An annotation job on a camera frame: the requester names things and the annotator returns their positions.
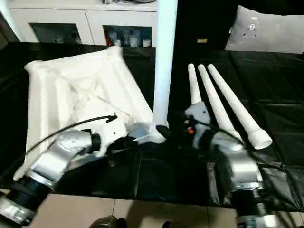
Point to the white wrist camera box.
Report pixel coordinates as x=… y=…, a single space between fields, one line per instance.
x=110 y=133
x=197 y=114

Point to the white glass-door cabinet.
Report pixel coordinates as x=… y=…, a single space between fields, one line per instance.
x=61 y=19

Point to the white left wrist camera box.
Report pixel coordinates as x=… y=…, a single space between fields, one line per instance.
x=110 y=133

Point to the white plastic table top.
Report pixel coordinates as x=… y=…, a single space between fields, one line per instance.
x=80 y=85

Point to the grey white pillow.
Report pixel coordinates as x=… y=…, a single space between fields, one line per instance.
x=266 y=31

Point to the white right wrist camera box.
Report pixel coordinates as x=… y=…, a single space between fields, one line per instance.
x=197 y=114

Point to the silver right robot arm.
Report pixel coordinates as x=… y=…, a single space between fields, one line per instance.
x=242 y=171

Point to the white plastic table leg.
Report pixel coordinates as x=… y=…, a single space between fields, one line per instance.
x=194 y=85
x=216 y=102
x=165 y=61
x=235 y=107

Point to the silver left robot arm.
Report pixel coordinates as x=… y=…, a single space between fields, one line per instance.
x=52 y=161

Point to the black work mat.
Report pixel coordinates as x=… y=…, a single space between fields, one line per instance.
x=275 y=95

